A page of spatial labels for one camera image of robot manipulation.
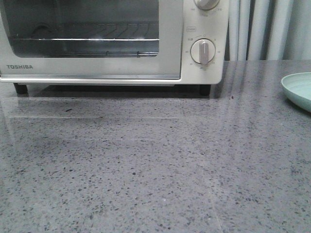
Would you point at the white Toshiba toaster oven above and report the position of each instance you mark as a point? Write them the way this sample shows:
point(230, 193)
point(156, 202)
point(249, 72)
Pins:
point(181, 24)

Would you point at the beige lower oven knob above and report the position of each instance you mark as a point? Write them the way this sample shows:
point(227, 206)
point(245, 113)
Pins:
point(203, 51)

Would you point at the beige oven knob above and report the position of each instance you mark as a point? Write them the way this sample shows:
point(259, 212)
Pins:
point(203, 51)
point(206, 4)

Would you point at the beige upper oven knob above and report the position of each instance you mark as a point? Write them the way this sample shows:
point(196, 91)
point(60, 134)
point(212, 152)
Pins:
point(206, 4)

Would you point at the grey-white curtain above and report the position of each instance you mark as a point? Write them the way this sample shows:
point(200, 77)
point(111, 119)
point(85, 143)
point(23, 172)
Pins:
point(269, 30)

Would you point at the mint green plate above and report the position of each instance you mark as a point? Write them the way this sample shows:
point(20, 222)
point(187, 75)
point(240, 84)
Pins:
point(297, 88)

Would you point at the wire oven rack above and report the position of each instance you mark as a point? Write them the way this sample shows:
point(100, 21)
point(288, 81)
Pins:
point(88, 40)

